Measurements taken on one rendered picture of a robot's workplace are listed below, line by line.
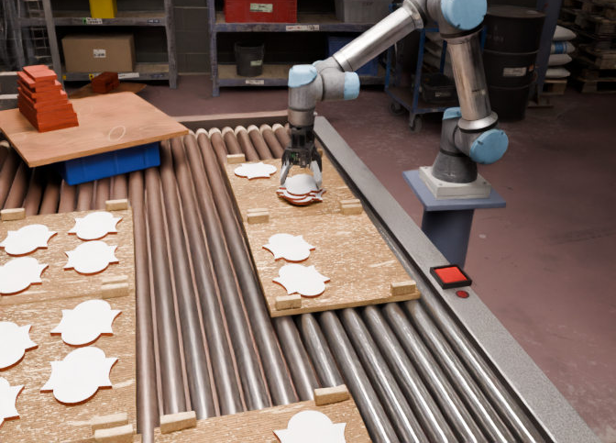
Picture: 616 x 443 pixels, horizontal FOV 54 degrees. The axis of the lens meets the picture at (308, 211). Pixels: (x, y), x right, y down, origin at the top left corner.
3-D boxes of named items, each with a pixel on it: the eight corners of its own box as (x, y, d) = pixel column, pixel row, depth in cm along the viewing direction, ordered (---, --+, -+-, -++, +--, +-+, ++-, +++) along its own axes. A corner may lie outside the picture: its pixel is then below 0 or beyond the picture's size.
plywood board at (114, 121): (130, 94, 235) (129, 90, 235) (189, 134, 200) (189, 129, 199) (-10, 117, 209) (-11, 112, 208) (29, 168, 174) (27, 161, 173)
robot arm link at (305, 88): (323, 71, 160) (291, 71, 158) (322, 111, 165) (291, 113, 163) (315, 62, 167) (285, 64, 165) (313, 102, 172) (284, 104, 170)
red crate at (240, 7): (291, 15, 599) (291, -16, 586) (297, 24, 560) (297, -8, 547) (223, 15, 590) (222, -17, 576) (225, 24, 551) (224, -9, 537)
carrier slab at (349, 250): (363, 215, 176) (364, 210, 175) (420, 298, 141) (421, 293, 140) (242, 227, 168) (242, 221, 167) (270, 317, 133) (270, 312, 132)
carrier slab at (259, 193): (324, 159, 211) (324, 155, 211) (363, 214, 176) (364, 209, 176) (223, 167, 203) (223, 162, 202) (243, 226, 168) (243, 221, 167)
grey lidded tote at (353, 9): (379, 16, 608) (381, -9, 597) (392, 23, 577) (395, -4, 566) (331, 17, 596) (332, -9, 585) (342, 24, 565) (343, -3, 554)
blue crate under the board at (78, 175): (126, 137, 224) (124, 110, 219) (162, 165, 202) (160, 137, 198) (39, 154, 208) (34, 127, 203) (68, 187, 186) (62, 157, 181)
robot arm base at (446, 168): (462, 165, 214) (466, 138, 209) (485, 181, 201) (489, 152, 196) (423, 169, 210) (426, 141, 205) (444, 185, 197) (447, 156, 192)
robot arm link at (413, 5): (435, -33, 179) (298, 63, 181) (453, -30, 169) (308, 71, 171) (451, 2, 185) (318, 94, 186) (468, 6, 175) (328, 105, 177)
